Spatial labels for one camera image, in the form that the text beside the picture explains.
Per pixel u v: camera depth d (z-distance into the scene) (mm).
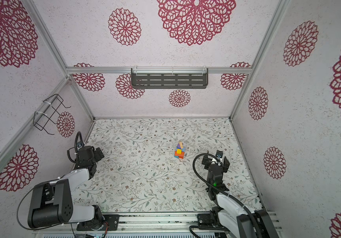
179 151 925
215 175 631
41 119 731
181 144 876
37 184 454
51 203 439
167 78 958
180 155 962
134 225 734
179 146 887
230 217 572
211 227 727
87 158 696
